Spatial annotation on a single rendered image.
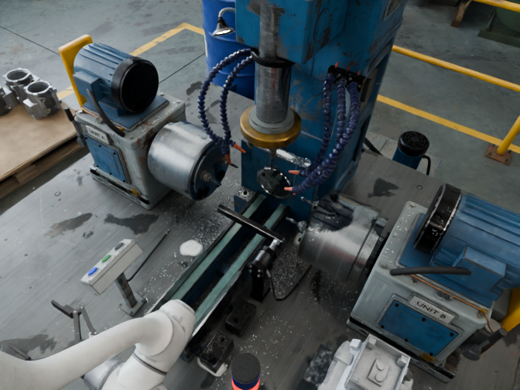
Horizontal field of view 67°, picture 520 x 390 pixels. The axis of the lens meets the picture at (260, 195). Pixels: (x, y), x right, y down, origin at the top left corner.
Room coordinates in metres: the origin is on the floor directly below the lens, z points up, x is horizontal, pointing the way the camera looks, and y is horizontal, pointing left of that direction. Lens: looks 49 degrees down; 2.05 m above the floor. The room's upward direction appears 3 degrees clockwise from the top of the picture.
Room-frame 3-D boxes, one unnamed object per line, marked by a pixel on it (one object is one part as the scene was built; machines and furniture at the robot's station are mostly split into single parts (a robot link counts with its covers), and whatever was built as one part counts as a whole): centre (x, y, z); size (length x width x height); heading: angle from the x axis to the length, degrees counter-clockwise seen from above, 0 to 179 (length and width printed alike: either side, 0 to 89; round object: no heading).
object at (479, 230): (0.52, -0.53, 1.16); 0.33 x 0.26 x 0.42; 60
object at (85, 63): (1.17, 0.56, 1.16); 0.33 x 0.26 x 0.42; 60
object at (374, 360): (0.29, -0.29, 1.11); 0.12 x 0.11 x 0.07; 150
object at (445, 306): (0.57, -0.52, 0.99); 0.35 x 0.31 x 0.37; 60
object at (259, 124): (0.91, -0.02, 1.43); 0.18 x 0.18 x 0.48
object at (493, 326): (0.41, -0.59, 1.07); 0.08 x 0.07 x 0.20; 150
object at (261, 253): (0.76, -0.14, 0.92); 0.45 x 0.13 x 0.24; 150
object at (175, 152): (1.05, 0.30, 1.04); 0.37 x 0.25 x 0.25; 60
